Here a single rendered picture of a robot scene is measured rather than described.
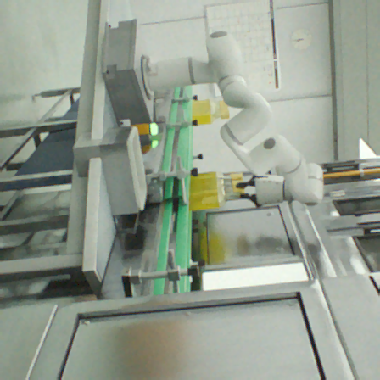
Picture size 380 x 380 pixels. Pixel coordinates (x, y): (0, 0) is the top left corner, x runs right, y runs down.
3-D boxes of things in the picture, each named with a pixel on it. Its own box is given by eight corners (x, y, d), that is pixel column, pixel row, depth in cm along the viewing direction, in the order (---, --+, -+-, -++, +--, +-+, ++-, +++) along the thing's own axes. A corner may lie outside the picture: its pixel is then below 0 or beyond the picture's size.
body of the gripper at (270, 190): (290, 198, 212) (259, 198, 215) (288, 172, 208) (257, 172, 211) (287, 207, 205) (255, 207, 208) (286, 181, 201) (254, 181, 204)
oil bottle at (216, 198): (166, 214, 205) (227, 207, 204) (164, 198, 203) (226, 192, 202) (167, 207, 210) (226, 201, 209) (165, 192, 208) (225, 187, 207)
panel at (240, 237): (200, 366, 146) (336, 353, 144) (198, 356, 145) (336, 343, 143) (198, 216, 230) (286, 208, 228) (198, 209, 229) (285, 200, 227)
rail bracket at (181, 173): (164, 208, 193) (202, 203, 192) (157, 159, 187) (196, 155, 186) (164, 204, 196) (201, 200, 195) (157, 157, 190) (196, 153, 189)
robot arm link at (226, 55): (221, 108, 184) (214, 61, 175) (209, 74, 203) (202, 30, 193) (251, 101, 184) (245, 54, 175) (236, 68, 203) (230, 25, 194)
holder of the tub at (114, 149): (115, 231, 176) (141, 229, 175) (99, 144, 166) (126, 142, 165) (121, 209, 192) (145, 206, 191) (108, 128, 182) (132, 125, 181)
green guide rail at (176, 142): (161, 179, 194) (185, 176, 194) (160, 176, 194) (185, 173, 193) (177, 76, 357) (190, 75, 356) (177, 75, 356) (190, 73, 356)
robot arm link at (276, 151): (283, 126, 190) (247, 153, 195) (250, 95, 175) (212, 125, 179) (304, 161, 180) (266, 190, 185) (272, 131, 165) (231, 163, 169)
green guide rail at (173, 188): (164, 199, 197) (187, 197, 196) (164, 197, 196) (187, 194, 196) (179, 88, 359) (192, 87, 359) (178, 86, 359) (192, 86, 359)
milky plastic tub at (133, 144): (114, 216, 174) (142, 213, 173) (100, 144, 166) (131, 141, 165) (120, 193, 190) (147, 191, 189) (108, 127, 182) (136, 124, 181)
